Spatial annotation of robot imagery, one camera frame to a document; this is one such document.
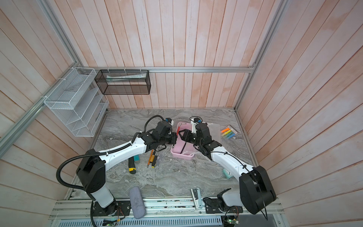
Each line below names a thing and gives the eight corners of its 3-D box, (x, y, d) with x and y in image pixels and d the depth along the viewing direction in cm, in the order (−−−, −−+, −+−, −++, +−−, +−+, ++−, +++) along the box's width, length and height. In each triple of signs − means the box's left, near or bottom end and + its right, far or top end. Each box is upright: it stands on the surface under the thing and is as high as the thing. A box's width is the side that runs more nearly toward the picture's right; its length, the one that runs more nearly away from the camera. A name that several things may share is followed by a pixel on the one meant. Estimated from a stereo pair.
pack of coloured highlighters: (227, 141, 103) (228, 140, 101) (218, 134, 107) (219, 132, 105) (237, 132, 108) (238, 131, 106) (228, 126, 112) (229, 124, 110)
